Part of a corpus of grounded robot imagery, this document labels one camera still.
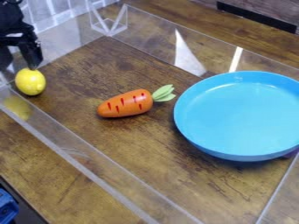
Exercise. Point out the blue round tray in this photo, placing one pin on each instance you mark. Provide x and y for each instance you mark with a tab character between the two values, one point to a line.
240	116

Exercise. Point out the blue plastic object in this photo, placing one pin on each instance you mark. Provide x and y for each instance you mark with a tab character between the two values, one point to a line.
8	207

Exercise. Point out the clear acrylic enclosure wall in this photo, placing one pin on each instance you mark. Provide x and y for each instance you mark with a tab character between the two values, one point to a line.
128	171

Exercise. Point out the orange toy carrot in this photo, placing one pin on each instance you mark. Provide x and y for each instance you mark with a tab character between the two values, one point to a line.
135	102

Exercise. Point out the yellow toy lemon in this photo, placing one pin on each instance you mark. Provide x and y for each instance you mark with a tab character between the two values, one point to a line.
29	81

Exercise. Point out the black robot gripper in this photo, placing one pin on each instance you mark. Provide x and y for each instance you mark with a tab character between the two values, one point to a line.
16	33

